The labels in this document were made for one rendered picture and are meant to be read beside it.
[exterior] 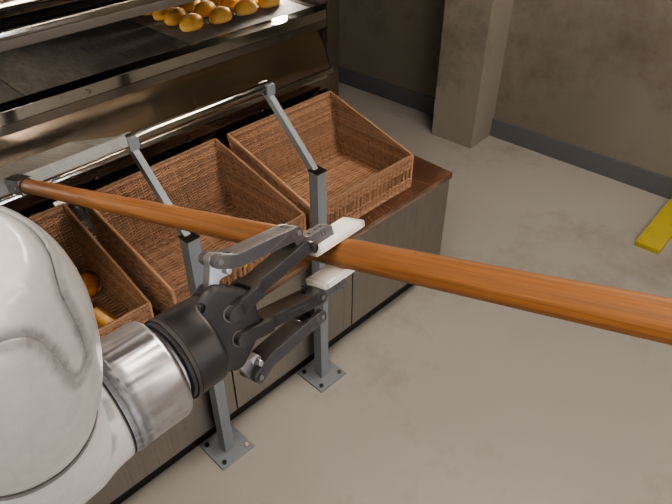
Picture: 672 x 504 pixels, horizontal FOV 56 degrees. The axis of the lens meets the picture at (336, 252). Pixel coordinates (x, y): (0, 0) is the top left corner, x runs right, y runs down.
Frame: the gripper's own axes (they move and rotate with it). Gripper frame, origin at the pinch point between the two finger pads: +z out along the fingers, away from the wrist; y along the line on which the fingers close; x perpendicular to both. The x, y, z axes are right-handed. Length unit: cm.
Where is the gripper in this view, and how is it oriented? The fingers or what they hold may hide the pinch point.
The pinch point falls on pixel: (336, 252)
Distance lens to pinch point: 62.8
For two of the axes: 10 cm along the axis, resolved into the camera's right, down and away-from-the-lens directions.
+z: 6.8, -4.5, 5.8
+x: 6.9, 1.5, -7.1
